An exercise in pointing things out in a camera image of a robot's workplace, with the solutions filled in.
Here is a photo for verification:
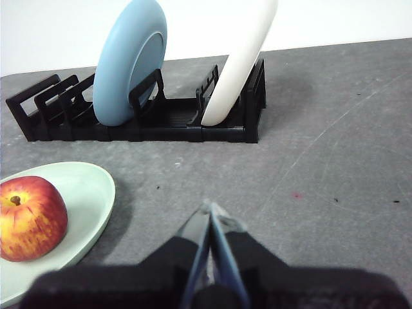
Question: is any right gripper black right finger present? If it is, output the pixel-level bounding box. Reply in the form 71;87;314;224
211;201;407;309

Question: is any blue plate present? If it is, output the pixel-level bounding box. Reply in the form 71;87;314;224
92;0;169;127

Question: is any green plate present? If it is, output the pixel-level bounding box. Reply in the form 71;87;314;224
0;161;116;308

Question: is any cream plate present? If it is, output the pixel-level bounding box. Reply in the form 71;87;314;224
201;0;279;127

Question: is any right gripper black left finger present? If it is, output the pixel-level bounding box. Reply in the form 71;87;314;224
19;200;212;309

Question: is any red yellow apple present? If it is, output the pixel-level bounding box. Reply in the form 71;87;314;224
0;176;69;262

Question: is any black plate rack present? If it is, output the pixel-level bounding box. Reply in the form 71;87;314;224
5;57;267;144

